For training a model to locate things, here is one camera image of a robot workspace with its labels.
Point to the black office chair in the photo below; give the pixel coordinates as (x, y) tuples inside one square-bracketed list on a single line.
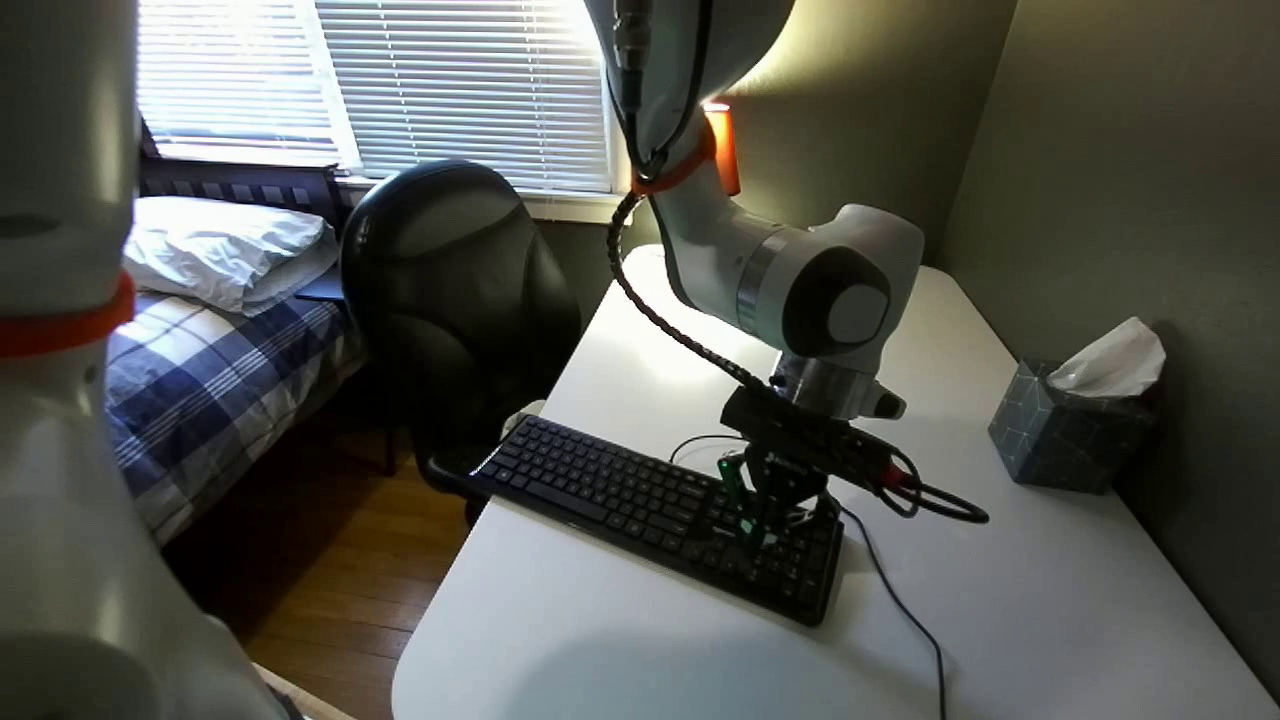
[(455, 306)]

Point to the white window blind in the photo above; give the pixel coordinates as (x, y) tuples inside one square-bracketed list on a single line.
[(234, 75), (467, 83)]

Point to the blue plaid bed blanket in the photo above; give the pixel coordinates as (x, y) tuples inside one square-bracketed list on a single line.
[(213, 385)]

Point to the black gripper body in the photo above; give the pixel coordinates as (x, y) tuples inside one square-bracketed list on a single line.
[(791, 476)]

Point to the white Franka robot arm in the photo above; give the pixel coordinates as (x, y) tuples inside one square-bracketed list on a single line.
[(744, 264)]

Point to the white tissue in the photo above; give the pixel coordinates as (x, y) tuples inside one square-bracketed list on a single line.
[(1105, 359)]

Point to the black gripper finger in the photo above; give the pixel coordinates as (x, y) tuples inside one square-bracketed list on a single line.
[(742, 502), (807, 523)]

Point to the dark bed headboard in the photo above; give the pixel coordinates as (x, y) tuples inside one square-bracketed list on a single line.
[(240, 180)]

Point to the teal patterned tissue box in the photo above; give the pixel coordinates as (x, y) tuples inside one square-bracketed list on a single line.
[(1064, 443)]

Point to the white pillow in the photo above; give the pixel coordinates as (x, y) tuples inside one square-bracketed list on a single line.
[(224, 245)]

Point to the black computer keyboard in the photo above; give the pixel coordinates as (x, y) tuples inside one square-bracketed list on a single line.
[(613, 502)]

